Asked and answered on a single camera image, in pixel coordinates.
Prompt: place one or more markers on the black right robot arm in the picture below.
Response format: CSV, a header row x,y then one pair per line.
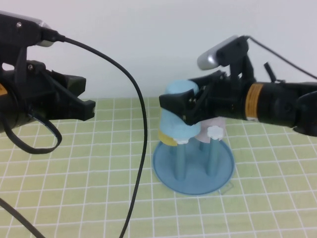
x,y
277,104

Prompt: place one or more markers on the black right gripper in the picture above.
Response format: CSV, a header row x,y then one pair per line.
x,y
227,99

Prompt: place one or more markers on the pink plastic cup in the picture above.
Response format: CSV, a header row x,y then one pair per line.
x,y
215,122

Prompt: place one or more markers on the blue cup stand white caps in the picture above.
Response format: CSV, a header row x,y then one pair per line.
x,y
195,181

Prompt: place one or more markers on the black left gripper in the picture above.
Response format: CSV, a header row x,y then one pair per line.
x,y
37,99

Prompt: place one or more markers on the yellow plastic cup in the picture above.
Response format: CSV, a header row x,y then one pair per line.
x,y
166,138

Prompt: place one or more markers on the short black zip tie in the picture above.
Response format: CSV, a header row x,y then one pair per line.
x,y
269,72

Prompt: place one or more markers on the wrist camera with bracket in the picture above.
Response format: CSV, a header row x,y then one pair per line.
x,y
19,29
210,58

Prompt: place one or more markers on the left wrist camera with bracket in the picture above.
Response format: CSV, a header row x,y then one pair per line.
x,y
19,29

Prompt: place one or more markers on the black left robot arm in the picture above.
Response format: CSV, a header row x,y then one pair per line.
x,y
2,104

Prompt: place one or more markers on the light blue plastic cup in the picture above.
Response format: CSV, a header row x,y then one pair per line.
x,y
175,124

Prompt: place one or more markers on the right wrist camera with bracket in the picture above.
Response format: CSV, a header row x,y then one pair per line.
x,y
210,58

